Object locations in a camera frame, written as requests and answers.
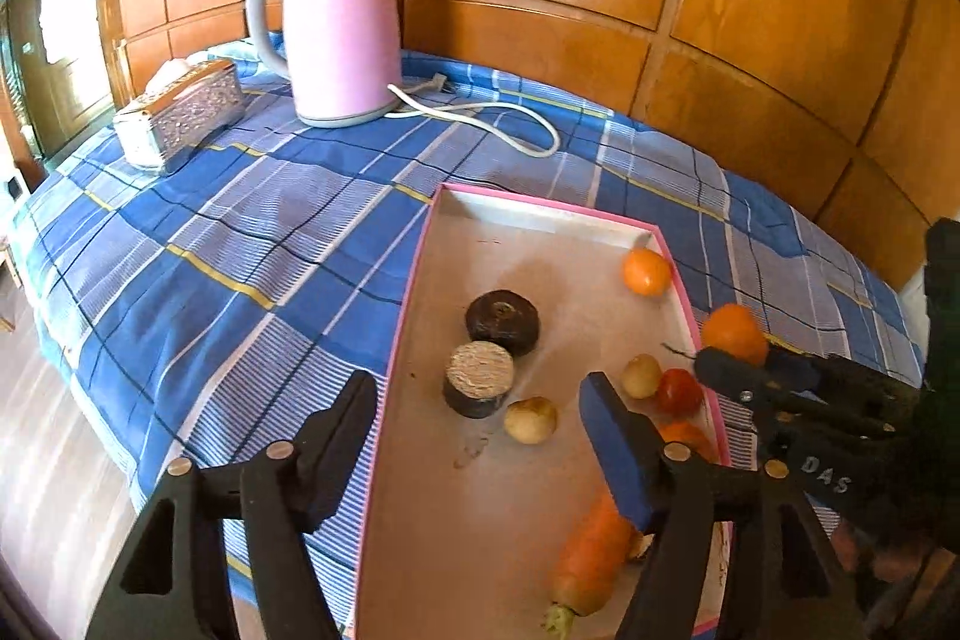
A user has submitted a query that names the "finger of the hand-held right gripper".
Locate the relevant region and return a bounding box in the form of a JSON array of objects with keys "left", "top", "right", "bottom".
[
  {"left": 692, "top": 346, "right": 901, "bottom": 444},
  {"left": 761, "top": 346, "right": 929, "bottom": 420}
]

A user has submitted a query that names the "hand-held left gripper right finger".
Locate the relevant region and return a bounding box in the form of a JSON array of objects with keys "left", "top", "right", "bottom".
[{"left": 580, "top": 371, "right": 863, "bottom": 640}]

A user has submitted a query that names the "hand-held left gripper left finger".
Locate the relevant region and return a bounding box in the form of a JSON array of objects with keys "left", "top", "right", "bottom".
[{"left": 86, "top": 372, "right": 379, "bottom": 640}]

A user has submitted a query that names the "orange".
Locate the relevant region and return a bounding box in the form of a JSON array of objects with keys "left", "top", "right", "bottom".
[
  {"left": 622, "top": 247, "right": 673, "bottom": 297},
  {"left": 700, "top": 303, "right": 770, "bottom": 365},
  {"left": 658, "top": 420, "right": 717, "bottom": 461}
]

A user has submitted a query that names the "red tomato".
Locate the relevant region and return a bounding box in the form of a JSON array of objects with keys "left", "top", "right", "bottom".
[{"left": 657, "top": 368, "right": 704, "bottom": 417}]

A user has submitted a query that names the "small potato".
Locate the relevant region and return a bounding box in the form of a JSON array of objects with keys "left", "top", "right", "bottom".
[
  {"left": 622, "top": 353, "right": 663, "bottom": 399},
  {"left": 504, "top": 397, "right": 559, "bottom": 446}
]

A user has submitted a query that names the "orange carrot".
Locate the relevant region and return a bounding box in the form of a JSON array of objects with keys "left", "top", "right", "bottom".
[{"left": 544, "top": 488, "right": 657, "bottom": 633}]

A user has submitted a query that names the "pink cardboard box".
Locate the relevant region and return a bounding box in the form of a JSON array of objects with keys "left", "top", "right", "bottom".
[{"left": 352, "top": 182, "right": 734, "bottom": 640}]

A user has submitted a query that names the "dark brown round cake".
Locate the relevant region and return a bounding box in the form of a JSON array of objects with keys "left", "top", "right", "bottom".
[{"left": 465, "top": 290, "right": 541, "bottom": 357}]

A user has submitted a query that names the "blue plaid blanket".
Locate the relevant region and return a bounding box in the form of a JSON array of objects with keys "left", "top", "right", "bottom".
[{"left": 11, "top": 44, "right": 925, "bottom": 618}]

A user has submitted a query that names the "silver embossed tissue box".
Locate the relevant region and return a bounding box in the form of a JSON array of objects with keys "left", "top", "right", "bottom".
[{"left": 112, "top": 56, "right": 247, "bottom": 175}]

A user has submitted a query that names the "wooden wardrobe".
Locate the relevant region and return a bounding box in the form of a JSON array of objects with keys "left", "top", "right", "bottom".
[{"left": 90, "top": 0, "right": 960, "bottom": 296}]

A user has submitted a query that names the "pink electric kettle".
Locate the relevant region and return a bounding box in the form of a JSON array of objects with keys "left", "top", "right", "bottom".
[{"left": 246, "top": 0, "right": 406, "bottom": 129}]

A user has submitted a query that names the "glass door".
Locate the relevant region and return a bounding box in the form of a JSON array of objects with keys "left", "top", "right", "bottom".
[{"left": 0, "top": 0, "right": 117, "bottom": 161}]

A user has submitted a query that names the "white power cable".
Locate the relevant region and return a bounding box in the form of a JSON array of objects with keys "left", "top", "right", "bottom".
[{"left": 386, "top": 76, "right": 562, "bottom": 159}]

